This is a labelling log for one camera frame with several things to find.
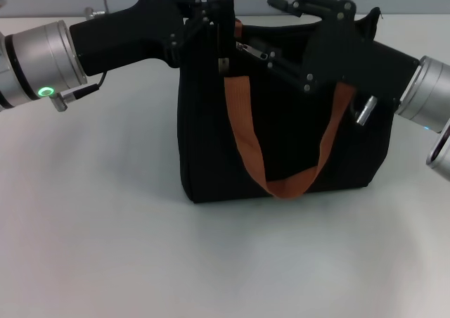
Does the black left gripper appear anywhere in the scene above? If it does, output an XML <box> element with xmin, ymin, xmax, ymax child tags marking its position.
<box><xmin>68</xmin><ymin>0</ymin><xmax>236</xmax><ymax>77</ymax></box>

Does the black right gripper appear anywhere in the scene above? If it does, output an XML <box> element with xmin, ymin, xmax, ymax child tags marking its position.
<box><xmin>245</xmin><ymin>0</ymin><xmax>422</xmax><ymax>106</ymax></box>

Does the silver zipper pull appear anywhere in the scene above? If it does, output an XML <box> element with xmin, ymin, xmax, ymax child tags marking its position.
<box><xmin>236</xmin><ymin>42</ymin><xmax>269</xmax><ymax>63</ymax></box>

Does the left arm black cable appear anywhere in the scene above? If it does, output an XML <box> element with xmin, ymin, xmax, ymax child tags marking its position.
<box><xmin>52</xmin><ymin>8</ymin><xmax>107</xmax><ymax>113</ymax></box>

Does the black bag with orange handles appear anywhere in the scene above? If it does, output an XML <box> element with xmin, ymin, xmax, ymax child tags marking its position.
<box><xmin>177</xmin><ymin>6</ymin><xmax>394</xmax><ymax>205</ymax></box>

